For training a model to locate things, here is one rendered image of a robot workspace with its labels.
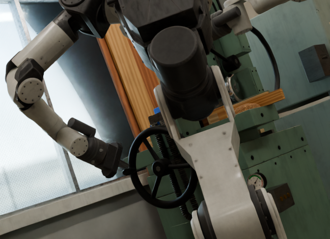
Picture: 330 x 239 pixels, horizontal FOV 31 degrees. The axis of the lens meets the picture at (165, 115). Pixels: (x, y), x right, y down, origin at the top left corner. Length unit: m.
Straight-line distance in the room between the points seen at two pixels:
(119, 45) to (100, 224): 1.20
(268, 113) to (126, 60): 1.96
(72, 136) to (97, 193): 1.74
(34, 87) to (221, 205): 0.66
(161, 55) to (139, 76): 2.64
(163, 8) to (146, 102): 2.45
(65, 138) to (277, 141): 0.87
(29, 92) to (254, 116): 0.78
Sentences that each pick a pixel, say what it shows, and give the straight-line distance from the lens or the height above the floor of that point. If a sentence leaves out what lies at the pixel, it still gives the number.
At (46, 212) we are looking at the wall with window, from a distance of 3.33.
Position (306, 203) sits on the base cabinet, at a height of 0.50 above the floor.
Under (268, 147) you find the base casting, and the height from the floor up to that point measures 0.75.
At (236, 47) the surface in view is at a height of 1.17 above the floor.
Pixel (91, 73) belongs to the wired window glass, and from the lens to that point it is 4.00.
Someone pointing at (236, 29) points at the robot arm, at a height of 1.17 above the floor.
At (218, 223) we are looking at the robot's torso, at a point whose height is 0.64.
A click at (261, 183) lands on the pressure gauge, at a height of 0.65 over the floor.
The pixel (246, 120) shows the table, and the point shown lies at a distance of 2.03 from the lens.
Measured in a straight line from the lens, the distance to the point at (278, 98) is 2.15.
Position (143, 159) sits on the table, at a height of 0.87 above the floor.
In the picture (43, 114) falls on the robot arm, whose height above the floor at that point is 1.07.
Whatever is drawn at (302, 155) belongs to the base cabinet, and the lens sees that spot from 2.48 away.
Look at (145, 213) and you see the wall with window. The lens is 3.86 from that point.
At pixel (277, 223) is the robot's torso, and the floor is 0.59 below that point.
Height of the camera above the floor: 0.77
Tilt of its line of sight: 6 degrees up
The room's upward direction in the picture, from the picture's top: 19 degrees counter-clockwise
